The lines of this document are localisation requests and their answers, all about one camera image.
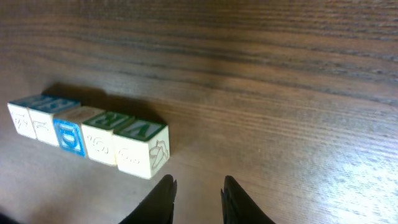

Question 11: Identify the wooden K picture block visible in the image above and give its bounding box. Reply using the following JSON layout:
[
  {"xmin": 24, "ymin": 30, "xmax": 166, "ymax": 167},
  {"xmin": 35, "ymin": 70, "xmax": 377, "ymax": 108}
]
[{"xmin": 7, "ymin": 95, "xmax": 51, "ymax": 139}]

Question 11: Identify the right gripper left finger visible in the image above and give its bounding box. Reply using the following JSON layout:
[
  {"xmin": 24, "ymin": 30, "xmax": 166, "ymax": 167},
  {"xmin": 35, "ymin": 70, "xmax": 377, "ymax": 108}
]
[{"xmin": 119, "ymin": 174, "xmax": 177, "ymax": 224}]

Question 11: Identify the blue D letter block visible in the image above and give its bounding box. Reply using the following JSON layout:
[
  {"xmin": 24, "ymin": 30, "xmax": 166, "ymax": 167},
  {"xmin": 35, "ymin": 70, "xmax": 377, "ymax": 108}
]
[{"xmin": 53, "ymin": 106, "xmax": 104, "ymax": 157}]

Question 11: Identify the red edged 6 block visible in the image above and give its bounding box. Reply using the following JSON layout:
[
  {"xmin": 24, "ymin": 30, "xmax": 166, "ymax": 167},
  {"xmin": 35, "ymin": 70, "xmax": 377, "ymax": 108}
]
[{"xmin": 113, "ymin": 119, "xmax": 170, "ymax": 179}]

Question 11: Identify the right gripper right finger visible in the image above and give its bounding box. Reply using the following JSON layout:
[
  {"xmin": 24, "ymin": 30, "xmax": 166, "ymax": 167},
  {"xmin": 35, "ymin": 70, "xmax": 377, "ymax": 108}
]
[{"xmin": 221, "ymin": 175, "xmax": 275, "ymax": 224}]

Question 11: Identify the yellow edged wooden block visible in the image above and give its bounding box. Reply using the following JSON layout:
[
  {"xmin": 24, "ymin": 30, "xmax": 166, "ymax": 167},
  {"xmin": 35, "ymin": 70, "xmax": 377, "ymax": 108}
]
[{"xmin": 28, "ymin": 95, "xmax": 81, "ymax": 147}]

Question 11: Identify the red edged 5 block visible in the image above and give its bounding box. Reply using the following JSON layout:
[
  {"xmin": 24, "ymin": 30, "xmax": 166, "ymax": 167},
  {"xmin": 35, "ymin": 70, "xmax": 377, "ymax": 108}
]
[{"xmin": 81, "ymin": 111, "xmax": 135, "ymax": 166}]

